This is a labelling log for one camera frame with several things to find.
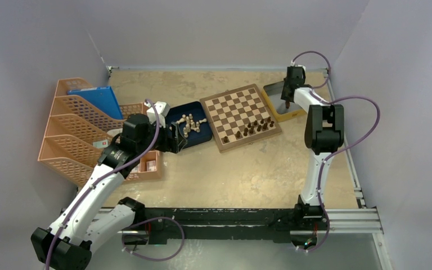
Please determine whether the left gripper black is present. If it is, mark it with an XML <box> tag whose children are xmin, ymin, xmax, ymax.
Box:
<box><xmin>137</xmin><ymin>117</ymin><xmax>186</xmax><ymax>155</ymax></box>

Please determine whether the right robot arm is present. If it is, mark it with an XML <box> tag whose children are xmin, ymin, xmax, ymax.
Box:
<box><xmin>281</xmin><ymin>66</ymin><xmax>344</xmax><ymax>229</ymax></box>

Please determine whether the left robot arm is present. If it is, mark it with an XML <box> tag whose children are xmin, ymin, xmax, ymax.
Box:
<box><xmin>31</xmin><ymin>114</ymin><xmax>185</xmax><ymax>269</ymax></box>

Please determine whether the wooden chess board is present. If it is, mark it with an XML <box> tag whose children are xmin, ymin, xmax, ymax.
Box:
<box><xmin>200</xmin><ymin>84</ymin><xmax>282</xmax><ymax>153</ymax></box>

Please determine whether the yellow metal tin tray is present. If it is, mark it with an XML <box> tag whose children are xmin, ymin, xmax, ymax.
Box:
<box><xmin>261</xmin><ymin>81</ymin><xmax>306</xmax><ymax>122</ymax></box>

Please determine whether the dark blue square tray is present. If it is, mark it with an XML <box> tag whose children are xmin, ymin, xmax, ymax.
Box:
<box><xmin>165</xmin><ymin>101</ymin><xmax>213</xmax><ymax>149</ymax></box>

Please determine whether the blue folder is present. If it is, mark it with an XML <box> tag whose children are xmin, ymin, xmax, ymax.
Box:
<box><xmin>67</xmin><ymin>86</ymin><xmax>123</xmax><ymax>120</ymax></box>

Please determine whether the peach file rack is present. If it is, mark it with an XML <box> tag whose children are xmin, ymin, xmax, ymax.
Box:
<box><xmin>37</xmin><ymin>77</ymin><xmax>127</xmax><ymax>187</ymax></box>

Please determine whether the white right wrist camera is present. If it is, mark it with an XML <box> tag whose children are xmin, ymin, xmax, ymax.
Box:
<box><xmin>291</xmin><ymin>64</ymin><xmax>306</xmax><ymax>70</ymax></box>

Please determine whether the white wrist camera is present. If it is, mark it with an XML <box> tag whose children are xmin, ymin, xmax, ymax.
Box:
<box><xmin>291</xmin><ymin>64</ymin><xmax>306</xmax><ymax>70</ymax></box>
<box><xmin>144</xmin><ymin>101</ymin><xmax>170</xmax><ymax>127</ymax></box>

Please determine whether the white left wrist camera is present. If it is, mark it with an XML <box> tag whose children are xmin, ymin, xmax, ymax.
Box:
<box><xmin>144</xmin><ymin>101</ymin><xmax>170</xmax><ymax>127</ymax></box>

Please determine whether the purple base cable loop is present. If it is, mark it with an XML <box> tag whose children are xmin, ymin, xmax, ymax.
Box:
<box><xmin>120</xmin><ymin>216</ymin><xmax>186</xmax><ymax>262</ymax></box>

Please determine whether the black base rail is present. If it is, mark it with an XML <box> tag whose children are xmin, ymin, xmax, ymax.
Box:
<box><xmin>93</xmin><ymin>206</ymin><xmax>384</xmax><ymax>247</ymax></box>

